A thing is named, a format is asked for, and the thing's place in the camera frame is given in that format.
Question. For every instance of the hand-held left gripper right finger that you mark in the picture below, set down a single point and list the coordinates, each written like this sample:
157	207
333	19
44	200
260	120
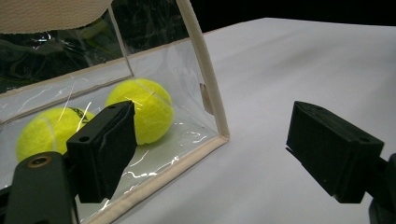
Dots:
333	149

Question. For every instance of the yellow tennis ball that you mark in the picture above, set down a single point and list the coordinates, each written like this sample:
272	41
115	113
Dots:
40	133
152	118

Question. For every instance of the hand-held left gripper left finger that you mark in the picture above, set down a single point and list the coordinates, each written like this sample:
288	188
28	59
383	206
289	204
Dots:
102	152

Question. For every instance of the clear plastic bag beige trim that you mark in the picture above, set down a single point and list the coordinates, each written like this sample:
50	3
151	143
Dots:
174	77

